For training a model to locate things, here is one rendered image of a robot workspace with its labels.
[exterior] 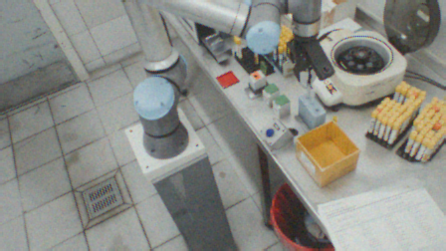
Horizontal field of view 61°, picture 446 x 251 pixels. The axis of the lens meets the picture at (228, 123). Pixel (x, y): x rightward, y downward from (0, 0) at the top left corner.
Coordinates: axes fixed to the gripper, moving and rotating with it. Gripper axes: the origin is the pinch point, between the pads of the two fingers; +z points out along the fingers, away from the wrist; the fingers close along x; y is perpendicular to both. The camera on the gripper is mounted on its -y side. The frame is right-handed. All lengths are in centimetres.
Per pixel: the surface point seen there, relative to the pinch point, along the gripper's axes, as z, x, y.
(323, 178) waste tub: 9.9, 9.4, -25.4
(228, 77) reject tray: 14.9, 15.7, 31.8
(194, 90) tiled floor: 103, 17, 123
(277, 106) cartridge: 9.5, 8.3, 5.1
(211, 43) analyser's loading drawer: 11, 15, 50
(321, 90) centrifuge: 11.3, -8.8, 5.7
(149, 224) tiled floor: 103, 73, 37
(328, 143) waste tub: 14.3, -0.1, -13.1
